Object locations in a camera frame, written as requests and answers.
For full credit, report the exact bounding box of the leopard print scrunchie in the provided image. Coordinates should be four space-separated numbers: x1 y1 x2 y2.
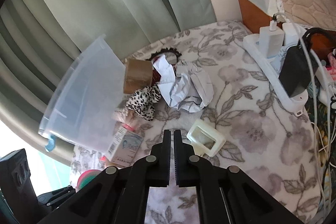
126 84 162 121

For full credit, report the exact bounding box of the green grey curtain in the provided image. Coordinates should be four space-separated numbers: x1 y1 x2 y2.
1 0 216 152

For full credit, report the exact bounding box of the pink green tape roll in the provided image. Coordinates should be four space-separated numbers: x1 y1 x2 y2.
76 169 101 192

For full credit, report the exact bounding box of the cream plastic rectangular case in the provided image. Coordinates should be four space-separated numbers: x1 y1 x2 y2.
186 119 226 157

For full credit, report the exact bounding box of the white paper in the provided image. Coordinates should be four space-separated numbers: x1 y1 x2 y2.
153 56 214 113

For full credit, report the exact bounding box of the small white product box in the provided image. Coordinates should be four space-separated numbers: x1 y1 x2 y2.
105 126 143 168

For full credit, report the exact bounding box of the white charger adapter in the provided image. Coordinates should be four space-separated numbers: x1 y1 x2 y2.
259 20 285 58
282 22 305 46

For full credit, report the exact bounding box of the white charging cable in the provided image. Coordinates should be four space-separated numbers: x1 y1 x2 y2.
272 12 332 214

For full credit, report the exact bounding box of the clear plastic storage bin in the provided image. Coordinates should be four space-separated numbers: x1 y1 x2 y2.
38 35 125 152

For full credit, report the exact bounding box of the floral fleece blanket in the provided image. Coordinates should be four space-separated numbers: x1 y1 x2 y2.
70 20 324 224

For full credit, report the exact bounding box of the dark red hair claw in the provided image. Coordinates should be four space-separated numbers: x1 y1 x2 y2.
152 68 161 84

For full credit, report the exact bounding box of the brown packing tape roll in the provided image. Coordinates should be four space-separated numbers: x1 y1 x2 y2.
123 59 153 94

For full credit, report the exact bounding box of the blue bin latch handle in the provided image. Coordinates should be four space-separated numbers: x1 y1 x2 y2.
45 135 55 152

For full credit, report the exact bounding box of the white power strip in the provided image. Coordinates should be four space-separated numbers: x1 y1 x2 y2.
243 34 308 117

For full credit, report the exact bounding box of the black toothed headband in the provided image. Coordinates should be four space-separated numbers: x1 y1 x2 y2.
146 47 182 61

